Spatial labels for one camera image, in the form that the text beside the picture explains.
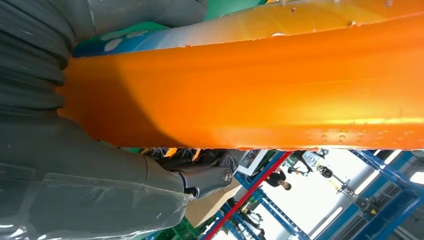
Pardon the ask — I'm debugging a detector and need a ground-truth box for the brown cardboard box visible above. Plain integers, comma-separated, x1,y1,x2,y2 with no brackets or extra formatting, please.
183,178,244,229

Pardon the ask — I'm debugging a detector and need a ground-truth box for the red bar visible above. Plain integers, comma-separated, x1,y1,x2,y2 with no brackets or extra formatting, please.
203,150,292,240

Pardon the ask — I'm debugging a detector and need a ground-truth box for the white printed leaflet stand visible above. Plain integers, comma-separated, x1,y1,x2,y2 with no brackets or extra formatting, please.
236,149,269,176

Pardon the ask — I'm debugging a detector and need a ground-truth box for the person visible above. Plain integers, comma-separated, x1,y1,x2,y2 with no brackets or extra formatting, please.
264,167,293,192

